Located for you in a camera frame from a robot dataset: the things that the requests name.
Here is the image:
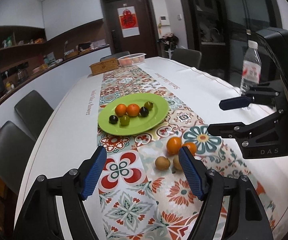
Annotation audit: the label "orange mandarin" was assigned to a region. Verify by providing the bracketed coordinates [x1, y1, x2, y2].
[166, 137, 182, 155]
[115, 103, 127, 117]
[182, 142, 197, 155]
[127, 103, 140, 117]

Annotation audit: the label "brown longan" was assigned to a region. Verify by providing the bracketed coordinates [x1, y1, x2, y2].
[155, 156, 170, 171]
[173, 155, 182, 171]

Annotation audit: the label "green plum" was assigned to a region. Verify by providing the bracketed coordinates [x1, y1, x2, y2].
[144, 101, 153, 111]
[120, 115, 130, 126]

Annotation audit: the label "dark plum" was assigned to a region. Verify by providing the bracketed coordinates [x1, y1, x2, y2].
[140, 107, 149, 117]
[109, 115, 119, 124]

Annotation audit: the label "white kitchen counter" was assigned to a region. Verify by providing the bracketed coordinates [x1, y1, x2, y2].
[0, 45, 111, 129]

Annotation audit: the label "clear water bottle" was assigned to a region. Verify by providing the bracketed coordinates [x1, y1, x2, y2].
[240, 40, 262, 95]

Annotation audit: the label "near left dark chair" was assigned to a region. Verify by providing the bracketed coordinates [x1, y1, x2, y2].
[0, 121, 35, 194]

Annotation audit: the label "right side dark chair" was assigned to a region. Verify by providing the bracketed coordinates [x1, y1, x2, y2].
[171, 48, 202, 69]

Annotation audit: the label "glass sliding door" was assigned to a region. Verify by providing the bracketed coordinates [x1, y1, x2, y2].
[224, 0, 282, 87]

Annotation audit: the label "white tablecloth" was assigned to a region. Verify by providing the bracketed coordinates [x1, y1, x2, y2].
[17, 57, 288, 239]

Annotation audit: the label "patterned table runner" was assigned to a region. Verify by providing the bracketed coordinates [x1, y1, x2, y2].
[96, 63, 277, 240]

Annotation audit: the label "green plate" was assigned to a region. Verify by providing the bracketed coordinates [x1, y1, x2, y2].
[98, 93, 169, 136]

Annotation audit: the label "black bag on rack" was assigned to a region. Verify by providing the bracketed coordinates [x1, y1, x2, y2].
[157, 32, 179, 58]

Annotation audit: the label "white intercom panel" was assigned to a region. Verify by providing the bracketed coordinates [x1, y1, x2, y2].
[160, 16, 170, 26]

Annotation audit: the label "clear plastic fruit container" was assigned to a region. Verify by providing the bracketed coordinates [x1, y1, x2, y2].
[117, 53, 146, 67]

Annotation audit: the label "far end dark chair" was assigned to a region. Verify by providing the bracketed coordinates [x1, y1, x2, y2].
[100, 51, 130, 62]

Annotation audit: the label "woven wicker box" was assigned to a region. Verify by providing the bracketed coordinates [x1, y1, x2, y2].
[90, 58, 119, 76]

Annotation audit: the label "dark wooden door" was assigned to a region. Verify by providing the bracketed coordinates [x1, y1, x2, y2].
[100, 0, 161, 58]

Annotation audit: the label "red fu door poster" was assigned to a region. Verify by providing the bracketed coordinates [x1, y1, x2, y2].
[117, 6, 140, 38]

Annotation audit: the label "white upper cabinets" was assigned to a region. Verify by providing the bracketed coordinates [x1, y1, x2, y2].
[0, 0, 103, 40]

